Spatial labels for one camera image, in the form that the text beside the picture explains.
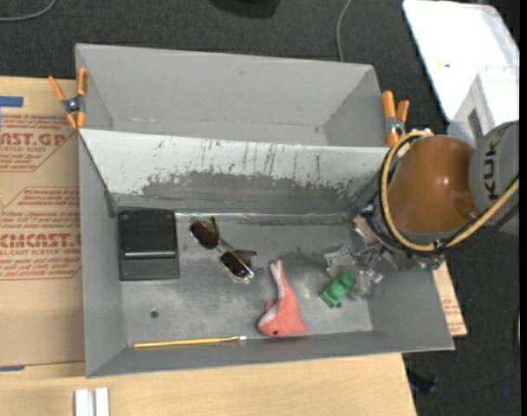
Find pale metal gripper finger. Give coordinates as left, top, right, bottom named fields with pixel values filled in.
left=348, top=266, right=384, bottom=299
left=324, top=244, right=368, bottom=277

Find green toy figure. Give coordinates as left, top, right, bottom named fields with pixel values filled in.
left=318, top=270, right=358, bottom=309

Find pink and white toy fish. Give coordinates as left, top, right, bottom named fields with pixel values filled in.
left=257, top=259, right=310, bottom=339

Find brown lens sunglasses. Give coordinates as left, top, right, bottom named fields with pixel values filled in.
left=188, top=216, right=258, bottom=284

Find yellow thin brush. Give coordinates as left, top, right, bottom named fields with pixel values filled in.
left=132, top=335, right=248, bottom=348

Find black flat box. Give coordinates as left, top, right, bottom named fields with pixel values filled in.
left=117, top=208, right=181, bottom=282

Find grey metal bin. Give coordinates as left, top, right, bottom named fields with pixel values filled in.
left=75, top=43, right=456, bottom=379

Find brown cardboard board red print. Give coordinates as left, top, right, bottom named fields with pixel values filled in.
left=0, top=75, right=468, bottom=374

